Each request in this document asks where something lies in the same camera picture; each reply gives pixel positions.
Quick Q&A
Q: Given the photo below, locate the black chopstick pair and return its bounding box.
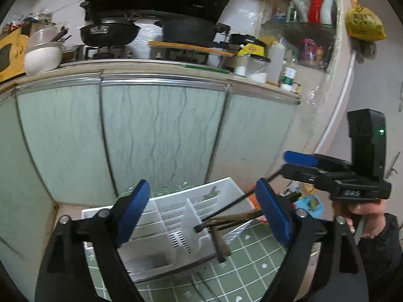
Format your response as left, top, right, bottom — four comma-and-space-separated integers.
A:
214, 191, 303, 232

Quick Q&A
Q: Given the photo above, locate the brown wooden chopstick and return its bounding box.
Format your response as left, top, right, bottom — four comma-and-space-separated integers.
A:
194, 209, 264, 233

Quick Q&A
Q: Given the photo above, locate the person right hand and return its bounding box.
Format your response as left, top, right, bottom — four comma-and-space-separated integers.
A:
333, 198, 387, 239

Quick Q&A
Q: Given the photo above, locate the white pipe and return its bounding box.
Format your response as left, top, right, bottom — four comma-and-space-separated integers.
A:
314, 50, 357, 155

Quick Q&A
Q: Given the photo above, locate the green label white bottle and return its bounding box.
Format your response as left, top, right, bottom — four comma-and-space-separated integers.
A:
280, 66, 296, 92

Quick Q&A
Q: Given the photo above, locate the green checked tablecloth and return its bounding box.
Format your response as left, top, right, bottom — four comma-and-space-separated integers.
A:
85, 216, 290, 302

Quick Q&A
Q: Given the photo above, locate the yellow plastic bag hanging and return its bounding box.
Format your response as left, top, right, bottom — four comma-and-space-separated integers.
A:
345, 0, 387, 42

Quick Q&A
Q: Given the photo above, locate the clear jar with white powder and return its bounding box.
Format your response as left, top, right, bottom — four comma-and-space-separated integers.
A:
246, 54, 271, 83

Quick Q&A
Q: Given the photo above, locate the white squeeze bottle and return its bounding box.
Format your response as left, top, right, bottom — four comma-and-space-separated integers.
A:
266, 41, 286, 85

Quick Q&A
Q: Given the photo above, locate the white plastic utensil holder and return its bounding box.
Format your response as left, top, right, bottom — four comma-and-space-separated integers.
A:
81, 176, 256, 284

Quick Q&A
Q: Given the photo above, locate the red bottle on shelf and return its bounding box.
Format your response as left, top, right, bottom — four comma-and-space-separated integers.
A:
308, 0, 324, 23

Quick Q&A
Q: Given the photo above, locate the wooden cutting board round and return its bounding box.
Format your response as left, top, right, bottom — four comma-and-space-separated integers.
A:
148, 41, 235, 57

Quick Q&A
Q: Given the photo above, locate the black cooking pot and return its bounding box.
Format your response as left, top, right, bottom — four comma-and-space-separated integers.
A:
154, 18, 231, 47

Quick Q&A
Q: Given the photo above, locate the yellow toy microwave box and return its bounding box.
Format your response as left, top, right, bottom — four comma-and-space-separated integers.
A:
0, 25, 31, 82

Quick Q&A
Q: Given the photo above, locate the black wok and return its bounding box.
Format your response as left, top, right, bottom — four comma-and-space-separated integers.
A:
80, 2, 141, 48

